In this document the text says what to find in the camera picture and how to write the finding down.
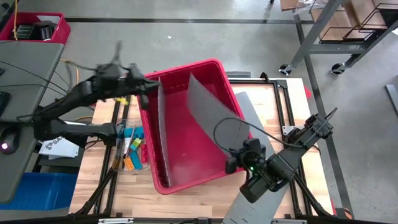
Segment grey metal cart frame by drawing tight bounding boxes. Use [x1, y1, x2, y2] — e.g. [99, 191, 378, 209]
[290, 0, 398, 68]

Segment black devices in basket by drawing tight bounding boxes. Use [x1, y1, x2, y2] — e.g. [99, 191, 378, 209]
[16, 20, 57, 42]

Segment large red plastic bin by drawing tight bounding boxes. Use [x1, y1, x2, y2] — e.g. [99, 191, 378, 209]
[136, 58, 254, 196]

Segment long blue toy block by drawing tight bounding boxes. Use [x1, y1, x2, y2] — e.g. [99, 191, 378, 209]
[129, 151, 144, 170]

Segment wooden cart boards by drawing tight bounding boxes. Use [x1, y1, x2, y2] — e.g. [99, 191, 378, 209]
[310, 0, 398, 42]

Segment white printed paper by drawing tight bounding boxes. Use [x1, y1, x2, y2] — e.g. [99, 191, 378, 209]
[38, 133, 80, 159]

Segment black support bar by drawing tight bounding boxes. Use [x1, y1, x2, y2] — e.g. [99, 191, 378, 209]
[62, 133, 90, 149]

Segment black computer mouse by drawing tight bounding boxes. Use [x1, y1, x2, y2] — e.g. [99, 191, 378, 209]
[0, 127, 21, 156]

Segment grey metal bar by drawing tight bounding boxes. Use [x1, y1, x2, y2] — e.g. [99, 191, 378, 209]
[384, 83, 398, 116]

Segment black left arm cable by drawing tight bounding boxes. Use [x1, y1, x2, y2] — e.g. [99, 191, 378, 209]
[67, 41, 132, 73]

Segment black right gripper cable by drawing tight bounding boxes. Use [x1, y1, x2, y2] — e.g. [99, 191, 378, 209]
[213, 116, 304, 150]

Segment black wire rack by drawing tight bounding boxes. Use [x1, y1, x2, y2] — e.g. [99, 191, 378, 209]
[318, 2, 398, 44]

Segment red studded toy block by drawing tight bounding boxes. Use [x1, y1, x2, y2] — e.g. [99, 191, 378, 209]
[140, 144, 150, 164]

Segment grey plastic divider panel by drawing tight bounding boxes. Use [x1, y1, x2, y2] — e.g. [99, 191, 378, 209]
[185, 73, 251, 158]
[234, 91, 276, 156]
[157, 77, 173, 187]
[221, 183, 292, 224]

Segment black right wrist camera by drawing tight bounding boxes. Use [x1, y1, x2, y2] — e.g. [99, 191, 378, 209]
[241, 138, 267, 159]

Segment black cart caster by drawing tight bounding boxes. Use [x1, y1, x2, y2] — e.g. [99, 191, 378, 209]
[279, 63, 294, 77]
[330, 62, 346, 76]

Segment orange toy block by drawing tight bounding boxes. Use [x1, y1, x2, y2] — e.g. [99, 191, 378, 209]
[123, 157, 136, 172]

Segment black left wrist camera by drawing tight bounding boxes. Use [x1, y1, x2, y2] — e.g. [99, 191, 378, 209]
[95, 63, 123, 79]

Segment black aluminium rig frame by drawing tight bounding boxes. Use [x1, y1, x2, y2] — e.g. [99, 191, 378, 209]
[74, 70, 338, 218]

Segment cardboard box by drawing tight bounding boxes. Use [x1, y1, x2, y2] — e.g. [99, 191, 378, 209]
[279, 0, 309, 12]

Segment wide blue toy block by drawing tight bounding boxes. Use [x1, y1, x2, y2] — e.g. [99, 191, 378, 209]
[124, 126, 146, 139]

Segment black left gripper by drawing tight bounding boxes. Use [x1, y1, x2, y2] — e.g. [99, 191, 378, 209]
[92, 63, 160, 110]

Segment green toy block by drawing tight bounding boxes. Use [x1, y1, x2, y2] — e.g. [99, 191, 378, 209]
[129, 138, 142, 152]

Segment clear plastic tray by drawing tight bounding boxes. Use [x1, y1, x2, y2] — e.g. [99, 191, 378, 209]
[112, 123, 150, 172]

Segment blue plastic crate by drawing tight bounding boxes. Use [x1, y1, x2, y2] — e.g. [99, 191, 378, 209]
[0, 172, 78, 211]

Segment yellow cable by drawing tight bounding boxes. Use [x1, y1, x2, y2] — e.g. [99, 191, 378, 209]
[60, 58, 94, 122]
[12, 0, 19, 42]

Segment thin grey stick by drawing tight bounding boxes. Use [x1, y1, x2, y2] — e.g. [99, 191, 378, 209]
[125, 127, 136, 157]

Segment white paper sheet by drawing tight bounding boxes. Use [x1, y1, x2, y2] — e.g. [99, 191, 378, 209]
[36, 14, 60, 24]

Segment dark grey flat pad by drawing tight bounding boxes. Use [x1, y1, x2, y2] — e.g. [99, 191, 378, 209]
[225, 71, 252, 79]

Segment red plastic basket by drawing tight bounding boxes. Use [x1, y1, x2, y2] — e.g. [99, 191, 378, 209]
[0, 11, 72, 45]

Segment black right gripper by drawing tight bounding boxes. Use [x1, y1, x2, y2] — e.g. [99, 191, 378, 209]
[224, 151, 276, 204]

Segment black floor tape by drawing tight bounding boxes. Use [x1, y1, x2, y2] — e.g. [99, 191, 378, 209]
[294, 14, 356, 219]
[63, 17, 315, 25]

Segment grey desk panel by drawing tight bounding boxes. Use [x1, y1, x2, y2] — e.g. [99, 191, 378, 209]
[0, 40, 65, 124]
[0, 121, 45, 205]

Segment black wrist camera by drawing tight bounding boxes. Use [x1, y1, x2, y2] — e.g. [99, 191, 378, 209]
[95, 63, 123, 79]
[241, 138, 267, 159]

